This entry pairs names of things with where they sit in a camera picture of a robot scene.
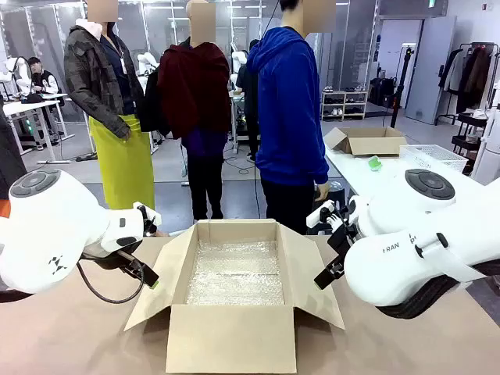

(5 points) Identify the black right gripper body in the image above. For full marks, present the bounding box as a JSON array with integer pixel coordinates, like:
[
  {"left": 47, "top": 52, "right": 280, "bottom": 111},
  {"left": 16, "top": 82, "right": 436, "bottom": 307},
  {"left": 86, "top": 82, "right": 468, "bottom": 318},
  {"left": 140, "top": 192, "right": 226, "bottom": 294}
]
[{"left": 327, "top": 217, "right": 359, "bottom": 262}]

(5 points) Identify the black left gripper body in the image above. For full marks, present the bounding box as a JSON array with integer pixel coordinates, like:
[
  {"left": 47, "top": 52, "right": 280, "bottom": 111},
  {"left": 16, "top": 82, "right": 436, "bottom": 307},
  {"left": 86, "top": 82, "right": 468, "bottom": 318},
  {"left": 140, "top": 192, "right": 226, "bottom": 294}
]
[{"left": 80, "top": 248, "right": 143, "bottom": 277}]

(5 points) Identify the person's right forearm blue sleeve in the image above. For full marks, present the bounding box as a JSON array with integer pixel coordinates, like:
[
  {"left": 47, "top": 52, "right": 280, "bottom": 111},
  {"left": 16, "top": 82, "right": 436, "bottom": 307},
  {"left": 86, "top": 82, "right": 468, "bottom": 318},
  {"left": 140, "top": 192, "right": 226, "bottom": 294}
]
[{"left": 306, "top": 146, "right": 330, "bottom": 186}]

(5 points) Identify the black stool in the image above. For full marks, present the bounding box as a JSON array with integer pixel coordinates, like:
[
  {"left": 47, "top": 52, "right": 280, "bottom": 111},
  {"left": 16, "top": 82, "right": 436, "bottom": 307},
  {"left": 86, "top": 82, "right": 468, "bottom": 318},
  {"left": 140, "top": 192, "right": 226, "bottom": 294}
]
[{"left": 325, "top": 180, "right": 345, "bottom": 215}]

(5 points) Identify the clear bubble wrap lining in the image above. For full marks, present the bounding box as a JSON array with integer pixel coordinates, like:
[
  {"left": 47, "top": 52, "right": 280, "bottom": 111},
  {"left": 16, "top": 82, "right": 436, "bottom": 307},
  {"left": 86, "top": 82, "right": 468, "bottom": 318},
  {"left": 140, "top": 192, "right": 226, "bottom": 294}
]
[{"left": 184, "top": 239, "right": 286, "bottom": 307}]

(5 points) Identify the yellow-green skirt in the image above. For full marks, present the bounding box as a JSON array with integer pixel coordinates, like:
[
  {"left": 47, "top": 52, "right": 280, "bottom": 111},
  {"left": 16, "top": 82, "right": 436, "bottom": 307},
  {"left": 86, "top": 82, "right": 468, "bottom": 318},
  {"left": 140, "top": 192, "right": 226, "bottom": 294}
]
[{"left": 88, "top": 113, "right": 156, "bottom": 211}]

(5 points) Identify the small open cardboard box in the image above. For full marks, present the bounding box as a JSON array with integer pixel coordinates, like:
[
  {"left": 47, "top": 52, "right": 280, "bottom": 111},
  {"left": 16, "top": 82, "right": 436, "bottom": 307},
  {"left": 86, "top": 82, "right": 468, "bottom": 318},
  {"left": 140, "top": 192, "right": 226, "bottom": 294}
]
[{"left": 323, "top": 126, "right": 409, "bottom": 159}]

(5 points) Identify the open brown cardboard box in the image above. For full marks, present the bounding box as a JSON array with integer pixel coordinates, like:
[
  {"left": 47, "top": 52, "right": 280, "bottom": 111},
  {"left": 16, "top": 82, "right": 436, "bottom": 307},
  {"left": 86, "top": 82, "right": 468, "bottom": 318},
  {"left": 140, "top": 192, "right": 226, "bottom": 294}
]
[{"left": 123, "top": 218, "right": 346, "bottom": 374}]

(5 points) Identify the white plastic mesh basket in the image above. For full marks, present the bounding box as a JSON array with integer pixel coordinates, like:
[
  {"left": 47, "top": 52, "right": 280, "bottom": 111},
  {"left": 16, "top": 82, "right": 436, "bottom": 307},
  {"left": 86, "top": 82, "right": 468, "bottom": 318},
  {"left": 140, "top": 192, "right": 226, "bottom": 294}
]
[{"left": 398, "top": 144, "right": 470, "bottom": 175}]

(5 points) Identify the person in blue hoodie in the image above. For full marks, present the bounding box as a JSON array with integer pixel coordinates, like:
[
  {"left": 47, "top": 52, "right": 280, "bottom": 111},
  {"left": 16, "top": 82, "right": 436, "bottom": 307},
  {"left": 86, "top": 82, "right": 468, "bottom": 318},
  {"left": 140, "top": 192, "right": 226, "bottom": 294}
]
[{"left": 246, "top": 0, "right": 338, "bottom": 236}]

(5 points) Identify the wooden shoe rack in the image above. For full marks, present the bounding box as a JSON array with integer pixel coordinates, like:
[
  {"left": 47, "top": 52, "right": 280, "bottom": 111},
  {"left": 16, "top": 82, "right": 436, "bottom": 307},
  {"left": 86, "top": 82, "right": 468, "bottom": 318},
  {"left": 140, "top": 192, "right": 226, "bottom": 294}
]
[{"left": 320, "top": 90, "right": 370, "bottom": 122}]

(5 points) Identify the standing person in black clothes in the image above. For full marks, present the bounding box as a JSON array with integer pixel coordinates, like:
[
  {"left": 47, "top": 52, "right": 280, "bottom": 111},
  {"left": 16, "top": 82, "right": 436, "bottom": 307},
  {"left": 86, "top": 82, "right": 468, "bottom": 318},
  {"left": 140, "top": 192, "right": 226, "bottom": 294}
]
[{"left": 235, "top": 37, "right": 262, "bottom": 162}]

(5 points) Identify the black hanging bag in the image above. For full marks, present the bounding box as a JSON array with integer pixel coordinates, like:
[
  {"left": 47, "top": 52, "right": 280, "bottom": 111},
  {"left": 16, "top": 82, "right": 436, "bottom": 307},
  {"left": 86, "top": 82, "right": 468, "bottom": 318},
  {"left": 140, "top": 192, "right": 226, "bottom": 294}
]
[{"left": 138, "top": 66, "right": 172, "bottom": 137}]

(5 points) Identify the black tripod stand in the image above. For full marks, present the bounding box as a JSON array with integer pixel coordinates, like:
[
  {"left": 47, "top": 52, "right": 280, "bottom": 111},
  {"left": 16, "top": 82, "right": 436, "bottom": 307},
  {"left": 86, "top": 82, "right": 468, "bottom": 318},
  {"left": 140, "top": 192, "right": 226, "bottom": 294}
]
[{"left": 389, "top": 44, "right": 416, "bottom": 130}]

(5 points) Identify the black utility cart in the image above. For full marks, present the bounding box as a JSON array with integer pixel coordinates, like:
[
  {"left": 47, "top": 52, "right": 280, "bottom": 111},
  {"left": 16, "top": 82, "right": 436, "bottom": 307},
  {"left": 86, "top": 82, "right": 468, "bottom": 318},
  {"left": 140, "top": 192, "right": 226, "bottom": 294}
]
[{"left": 450, "top": 110, "right": 490, "bottom": 167}]

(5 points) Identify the white office desk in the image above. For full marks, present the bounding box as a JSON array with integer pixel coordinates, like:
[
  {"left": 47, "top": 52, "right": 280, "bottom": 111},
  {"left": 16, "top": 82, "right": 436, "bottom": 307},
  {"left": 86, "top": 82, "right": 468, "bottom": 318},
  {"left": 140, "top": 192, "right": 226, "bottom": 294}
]
[{"left": 0, "top": 92, "right": 76, "bottom": 165}]

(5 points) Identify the mannequin in maroon shawl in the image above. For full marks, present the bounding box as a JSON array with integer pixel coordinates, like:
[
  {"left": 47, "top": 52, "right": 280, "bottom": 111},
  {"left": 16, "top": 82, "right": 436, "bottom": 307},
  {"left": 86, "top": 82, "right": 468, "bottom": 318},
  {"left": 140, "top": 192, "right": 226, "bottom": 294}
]
[{"left": 157, "top": 0, "right": 232, "bottom": 222}]

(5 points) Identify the mannequin in camouflage jacket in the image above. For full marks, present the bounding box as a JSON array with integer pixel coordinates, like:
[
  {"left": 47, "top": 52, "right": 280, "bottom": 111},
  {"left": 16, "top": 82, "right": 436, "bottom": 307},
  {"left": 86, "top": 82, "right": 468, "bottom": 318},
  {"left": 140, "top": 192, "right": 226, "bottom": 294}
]
[{"left": 63, "top": 0, "right": 146, "bottom": 141}]

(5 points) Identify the grey partition panel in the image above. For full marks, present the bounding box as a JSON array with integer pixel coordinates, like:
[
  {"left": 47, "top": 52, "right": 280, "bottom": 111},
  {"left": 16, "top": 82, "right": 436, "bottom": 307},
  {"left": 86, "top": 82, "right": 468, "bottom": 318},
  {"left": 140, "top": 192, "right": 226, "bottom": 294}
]
[{"left": 404, "top": 15, "right": 458, "bottom": 126}]

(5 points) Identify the seated person in varsity jacket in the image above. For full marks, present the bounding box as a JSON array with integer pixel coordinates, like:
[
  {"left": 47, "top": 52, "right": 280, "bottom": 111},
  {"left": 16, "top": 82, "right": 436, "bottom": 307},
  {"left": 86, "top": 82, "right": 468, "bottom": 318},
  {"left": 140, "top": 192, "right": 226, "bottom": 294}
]
[{"left": 27, "top": 56, "right": 60, "bottom": 95}]

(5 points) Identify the black clothes rack with coats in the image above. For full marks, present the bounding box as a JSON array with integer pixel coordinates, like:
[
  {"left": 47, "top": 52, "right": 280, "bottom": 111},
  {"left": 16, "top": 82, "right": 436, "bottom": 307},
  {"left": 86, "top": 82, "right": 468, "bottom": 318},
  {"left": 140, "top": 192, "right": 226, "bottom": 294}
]
[{"left": 435, "top": 41, "right": 500, "bottom": 127}]

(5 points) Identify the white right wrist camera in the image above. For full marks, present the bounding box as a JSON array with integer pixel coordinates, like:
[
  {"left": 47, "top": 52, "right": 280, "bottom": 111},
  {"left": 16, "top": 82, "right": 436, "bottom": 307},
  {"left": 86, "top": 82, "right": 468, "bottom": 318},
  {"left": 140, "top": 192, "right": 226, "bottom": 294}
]
[{"left": 305, "top": 199, "right": 338, "bottom": 230}]

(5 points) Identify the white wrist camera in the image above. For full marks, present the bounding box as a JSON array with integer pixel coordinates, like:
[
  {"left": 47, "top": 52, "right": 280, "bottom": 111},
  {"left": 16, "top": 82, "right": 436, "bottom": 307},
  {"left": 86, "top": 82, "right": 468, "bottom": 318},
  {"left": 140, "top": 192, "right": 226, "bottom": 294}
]
[
  {"left": 305, "top": 199, "right": 338, "bottom": 230},
  {"left": 132, "top": 201, "right": 163, "bottom": 238}
]

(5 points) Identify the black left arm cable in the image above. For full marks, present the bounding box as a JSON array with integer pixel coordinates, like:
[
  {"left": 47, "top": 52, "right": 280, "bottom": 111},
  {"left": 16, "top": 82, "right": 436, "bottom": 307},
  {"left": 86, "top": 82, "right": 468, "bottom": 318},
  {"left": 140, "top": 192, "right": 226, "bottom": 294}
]
[{"left": 76, "top": 260, "right": 146, "bottom": 305}]

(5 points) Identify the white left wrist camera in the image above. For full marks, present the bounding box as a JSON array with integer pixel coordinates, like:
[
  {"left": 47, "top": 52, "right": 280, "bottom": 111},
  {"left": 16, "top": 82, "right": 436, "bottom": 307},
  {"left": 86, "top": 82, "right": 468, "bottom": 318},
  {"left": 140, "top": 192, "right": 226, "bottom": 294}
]
[{"left": 132, "top": 201, "right": 163, "bottom": 238}]

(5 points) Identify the black right arm cable sleeve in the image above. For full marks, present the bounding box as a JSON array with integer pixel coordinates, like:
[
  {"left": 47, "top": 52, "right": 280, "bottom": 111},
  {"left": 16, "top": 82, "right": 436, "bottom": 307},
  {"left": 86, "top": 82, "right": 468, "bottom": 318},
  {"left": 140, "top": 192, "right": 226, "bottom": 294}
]
[{"left": 373, "top": 262, "right": 500, "bottom": 320}]

